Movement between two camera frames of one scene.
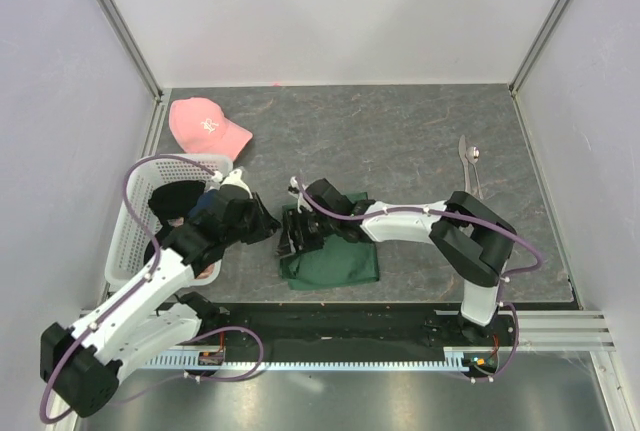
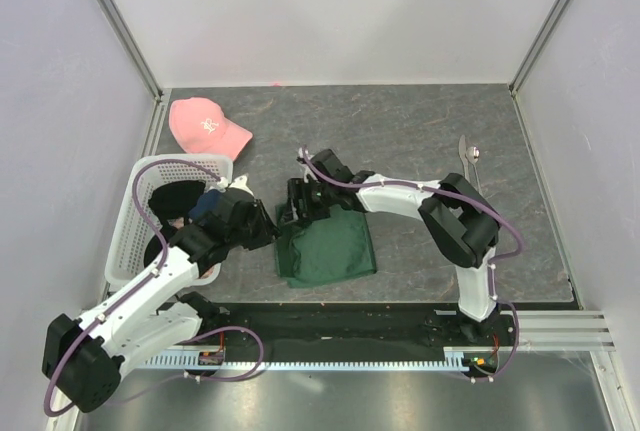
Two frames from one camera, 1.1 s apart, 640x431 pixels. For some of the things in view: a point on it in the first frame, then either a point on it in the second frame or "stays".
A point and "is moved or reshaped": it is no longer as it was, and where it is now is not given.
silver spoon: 472,155 stays
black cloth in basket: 167,201 stays
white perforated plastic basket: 139,224 stays
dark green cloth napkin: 337,263 is moved or reshaped
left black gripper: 265,224 stays
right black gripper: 292,221 → 297,189
